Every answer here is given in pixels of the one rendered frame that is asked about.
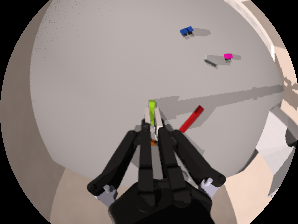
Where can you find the red rod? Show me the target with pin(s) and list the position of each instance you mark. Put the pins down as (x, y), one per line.
(191, 119)

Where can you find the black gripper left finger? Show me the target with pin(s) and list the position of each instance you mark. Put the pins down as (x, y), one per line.
(104, 187)

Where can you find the orange rod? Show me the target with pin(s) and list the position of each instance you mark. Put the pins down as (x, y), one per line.
(153, 142)

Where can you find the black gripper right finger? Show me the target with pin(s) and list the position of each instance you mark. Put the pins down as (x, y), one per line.
(206, 178)

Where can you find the lime green rod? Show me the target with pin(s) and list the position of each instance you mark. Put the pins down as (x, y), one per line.
(151, 109)

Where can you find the grey rod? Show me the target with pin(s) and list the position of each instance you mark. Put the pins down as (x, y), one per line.
(211, 59)

